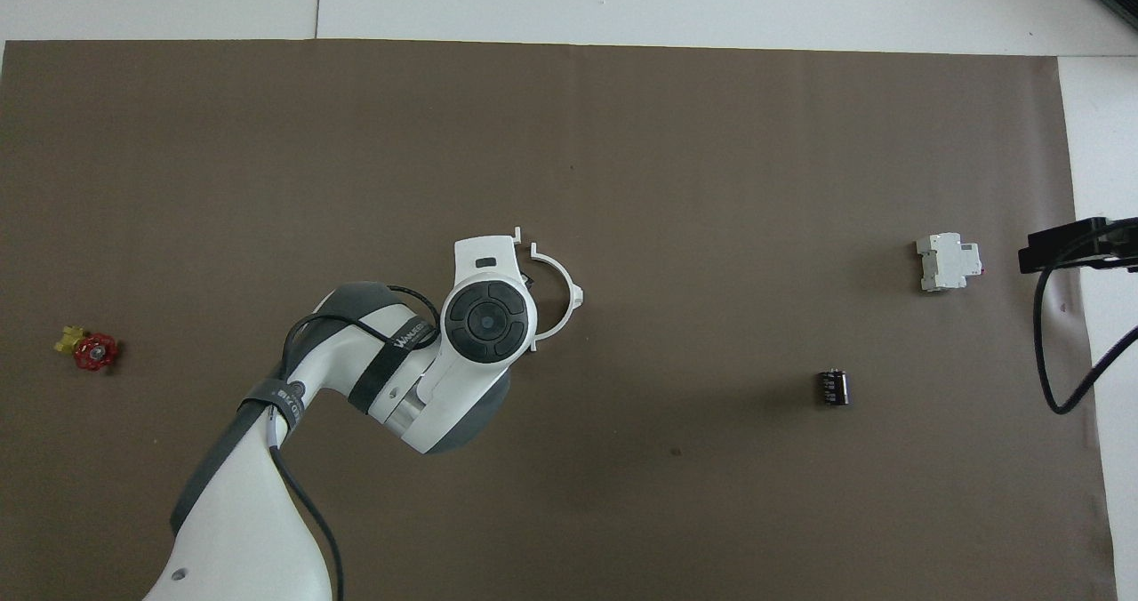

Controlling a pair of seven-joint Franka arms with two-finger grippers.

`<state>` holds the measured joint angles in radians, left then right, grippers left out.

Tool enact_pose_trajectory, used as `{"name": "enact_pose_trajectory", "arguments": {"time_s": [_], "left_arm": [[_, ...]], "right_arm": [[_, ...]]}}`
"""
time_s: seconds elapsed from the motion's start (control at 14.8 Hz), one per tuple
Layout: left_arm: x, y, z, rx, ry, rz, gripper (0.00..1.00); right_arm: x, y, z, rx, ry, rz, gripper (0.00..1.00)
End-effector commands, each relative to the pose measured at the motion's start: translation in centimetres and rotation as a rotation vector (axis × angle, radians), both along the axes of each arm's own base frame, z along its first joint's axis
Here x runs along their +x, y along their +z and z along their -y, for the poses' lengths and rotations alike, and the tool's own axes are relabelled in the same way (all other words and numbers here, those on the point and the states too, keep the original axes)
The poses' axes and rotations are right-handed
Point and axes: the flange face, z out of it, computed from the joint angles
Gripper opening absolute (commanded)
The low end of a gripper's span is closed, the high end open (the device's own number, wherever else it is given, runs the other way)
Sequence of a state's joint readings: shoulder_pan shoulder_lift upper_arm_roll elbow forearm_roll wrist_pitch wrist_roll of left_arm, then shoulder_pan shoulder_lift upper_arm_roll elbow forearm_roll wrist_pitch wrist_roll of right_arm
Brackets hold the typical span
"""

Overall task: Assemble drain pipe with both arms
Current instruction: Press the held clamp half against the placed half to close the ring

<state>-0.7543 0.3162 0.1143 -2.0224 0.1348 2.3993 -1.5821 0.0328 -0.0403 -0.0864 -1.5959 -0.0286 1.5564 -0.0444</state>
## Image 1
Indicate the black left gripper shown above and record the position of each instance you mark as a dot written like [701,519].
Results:
[527,279]

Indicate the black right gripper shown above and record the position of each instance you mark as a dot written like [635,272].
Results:
[1125,250]

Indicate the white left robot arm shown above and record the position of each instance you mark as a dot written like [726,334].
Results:
[249,512]

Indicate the white circuit breaker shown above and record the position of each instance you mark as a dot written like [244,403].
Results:
[944,263]

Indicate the black cylindrical capacitor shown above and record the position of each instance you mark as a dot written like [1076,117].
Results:
[833,388]

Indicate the brown paper table mat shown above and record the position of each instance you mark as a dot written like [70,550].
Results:
[711,494]

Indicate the red and yellow valve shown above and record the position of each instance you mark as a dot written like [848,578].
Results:
[93,352]

